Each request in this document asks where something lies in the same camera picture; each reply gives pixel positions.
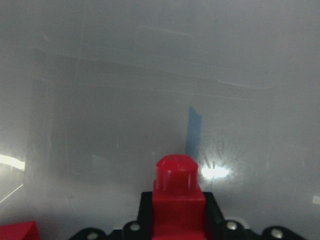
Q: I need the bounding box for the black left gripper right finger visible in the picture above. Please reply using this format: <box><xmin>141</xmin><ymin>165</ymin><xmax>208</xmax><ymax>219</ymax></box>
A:
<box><xmin>204</xmin><ymin>192</ymin><xmax>248</xmax><ymax>240</ymax></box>

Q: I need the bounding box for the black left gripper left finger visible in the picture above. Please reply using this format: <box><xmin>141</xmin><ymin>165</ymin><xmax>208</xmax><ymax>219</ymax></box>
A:
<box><xmin>122</xmin><ymin>191</ymin><xmax>153</xmax><ymax>240</ymax></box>

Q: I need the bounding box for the red block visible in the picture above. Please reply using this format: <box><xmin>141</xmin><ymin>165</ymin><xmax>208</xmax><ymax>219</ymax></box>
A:
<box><xmin>0</xmin><ymin>221</ymin><xmax>40</xmax><ymax>240</ymax></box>
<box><xmin>152</xmin><ymin>154</ymin><xmax>206</xmax><ymax>240</ymax></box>

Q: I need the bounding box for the red block in box corner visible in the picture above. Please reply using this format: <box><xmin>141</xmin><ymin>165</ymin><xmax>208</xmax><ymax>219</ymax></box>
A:
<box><xmin>0</xmin><ymin>221</ymin><xmax>40</xmax><ymax>240</ymax></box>

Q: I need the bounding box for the clear plastic storage box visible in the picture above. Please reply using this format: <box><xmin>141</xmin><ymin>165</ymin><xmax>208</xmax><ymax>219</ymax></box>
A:
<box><xmin>0</xmin><ymin>0</ymin><xmax>320</xmax><ymax>240</ymax></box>

